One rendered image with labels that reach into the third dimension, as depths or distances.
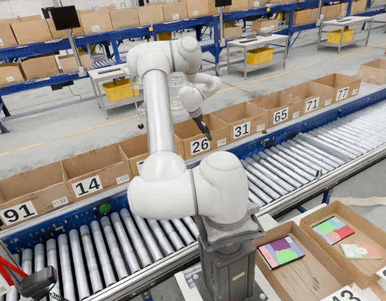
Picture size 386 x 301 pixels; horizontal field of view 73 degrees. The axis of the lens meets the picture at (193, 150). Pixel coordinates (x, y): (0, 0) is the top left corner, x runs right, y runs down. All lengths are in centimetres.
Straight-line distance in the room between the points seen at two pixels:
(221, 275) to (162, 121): 61
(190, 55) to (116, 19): 506
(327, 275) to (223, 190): 82
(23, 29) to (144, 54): 494
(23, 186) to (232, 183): 155
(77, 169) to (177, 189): 129
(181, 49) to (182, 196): 61
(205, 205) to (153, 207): 16
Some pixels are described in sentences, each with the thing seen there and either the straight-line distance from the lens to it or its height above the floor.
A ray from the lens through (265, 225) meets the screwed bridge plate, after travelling 160.
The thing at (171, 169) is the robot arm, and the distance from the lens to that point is 83.
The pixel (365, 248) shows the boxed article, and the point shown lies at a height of 77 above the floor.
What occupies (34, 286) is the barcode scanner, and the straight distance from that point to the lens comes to 121.
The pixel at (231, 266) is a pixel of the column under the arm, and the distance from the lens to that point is 107.
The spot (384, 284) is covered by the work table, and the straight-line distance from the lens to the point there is 155.
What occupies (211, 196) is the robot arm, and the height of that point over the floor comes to 140.
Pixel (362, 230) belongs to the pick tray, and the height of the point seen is 77.
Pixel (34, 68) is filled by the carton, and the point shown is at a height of 98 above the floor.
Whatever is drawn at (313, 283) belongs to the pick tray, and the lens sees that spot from 143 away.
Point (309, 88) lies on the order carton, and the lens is 294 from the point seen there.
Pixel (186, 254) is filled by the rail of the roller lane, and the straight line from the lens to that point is 150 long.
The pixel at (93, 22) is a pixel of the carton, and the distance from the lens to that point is 605.
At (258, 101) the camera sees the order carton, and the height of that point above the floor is 101.
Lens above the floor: 194
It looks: 32 degrees down
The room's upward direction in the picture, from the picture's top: 6 degrees counter-clockwise
